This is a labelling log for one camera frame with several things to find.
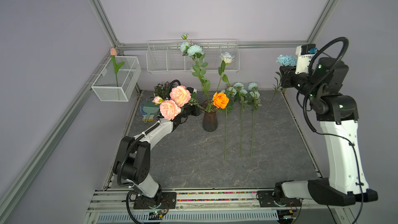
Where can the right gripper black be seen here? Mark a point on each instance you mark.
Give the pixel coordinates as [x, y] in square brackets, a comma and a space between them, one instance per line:
[289, 79]

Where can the small blue carnation stem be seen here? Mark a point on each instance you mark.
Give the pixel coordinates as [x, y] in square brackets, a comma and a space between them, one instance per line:
[283, 60]

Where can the teal rose branch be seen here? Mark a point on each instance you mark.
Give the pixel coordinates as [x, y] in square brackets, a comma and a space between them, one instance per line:
[241, 96]
[230, 92]
[255, 102]

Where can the dark ribbed glass vase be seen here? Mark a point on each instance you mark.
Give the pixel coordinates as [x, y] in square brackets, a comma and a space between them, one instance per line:
[210, 121]

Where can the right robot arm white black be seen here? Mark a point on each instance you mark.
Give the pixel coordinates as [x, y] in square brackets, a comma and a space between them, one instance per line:
[338, 117]

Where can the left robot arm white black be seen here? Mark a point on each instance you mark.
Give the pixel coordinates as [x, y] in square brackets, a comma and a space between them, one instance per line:
[132, 161]

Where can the white rose stem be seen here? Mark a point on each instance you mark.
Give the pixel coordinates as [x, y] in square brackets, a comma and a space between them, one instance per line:
[224, 71]

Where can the orange rose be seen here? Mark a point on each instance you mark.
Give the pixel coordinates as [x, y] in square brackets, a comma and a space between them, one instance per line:
[220, 100]

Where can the teal rose branch remaining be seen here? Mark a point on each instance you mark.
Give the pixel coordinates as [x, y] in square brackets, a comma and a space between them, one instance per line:
[197, 68]

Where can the pink rose branch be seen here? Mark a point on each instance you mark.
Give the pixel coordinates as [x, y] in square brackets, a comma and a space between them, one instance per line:
[179, 104]

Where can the potted green plant white pot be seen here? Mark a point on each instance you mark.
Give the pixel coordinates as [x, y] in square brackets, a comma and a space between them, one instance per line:
[163, 90]

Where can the blue green hand fan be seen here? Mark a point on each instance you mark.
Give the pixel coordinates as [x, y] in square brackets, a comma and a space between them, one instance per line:
[149, 110]

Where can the white vent grille strip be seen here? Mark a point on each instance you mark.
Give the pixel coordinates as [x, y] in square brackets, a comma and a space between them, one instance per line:
[208, 216]

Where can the pink tulip bud stem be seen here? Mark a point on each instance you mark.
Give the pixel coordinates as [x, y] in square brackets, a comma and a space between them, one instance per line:
[117, 66]

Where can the white mesh side basket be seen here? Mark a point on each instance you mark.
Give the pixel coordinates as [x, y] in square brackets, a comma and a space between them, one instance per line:
[104, 86]

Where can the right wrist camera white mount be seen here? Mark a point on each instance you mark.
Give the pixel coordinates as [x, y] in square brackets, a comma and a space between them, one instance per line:
[304, 55]

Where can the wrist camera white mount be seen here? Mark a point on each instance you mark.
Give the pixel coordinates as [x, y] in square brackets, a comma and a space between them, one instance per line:
[304, 55]
[192, 92]

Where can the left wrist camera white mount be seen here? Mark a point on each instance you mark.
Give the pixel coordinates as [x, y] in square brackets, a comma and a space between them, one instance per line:
[192, 92]

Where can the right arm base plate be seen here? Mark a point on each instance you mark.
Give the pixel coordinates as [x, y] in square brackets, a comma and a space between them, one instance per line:
[273, 198]

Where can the white wire wall basket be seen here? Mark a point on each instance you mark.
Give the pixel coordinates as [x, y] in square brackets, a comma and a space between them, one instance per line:
[168, 56]

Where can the aluminium front rail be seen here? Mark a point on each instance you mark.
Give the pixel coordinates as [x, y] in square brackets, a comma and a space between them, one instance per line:
[203, 199]

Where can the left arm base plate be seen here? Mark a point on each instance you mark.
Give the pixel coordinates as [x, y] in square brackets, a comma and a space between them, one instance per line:
[164, 200]

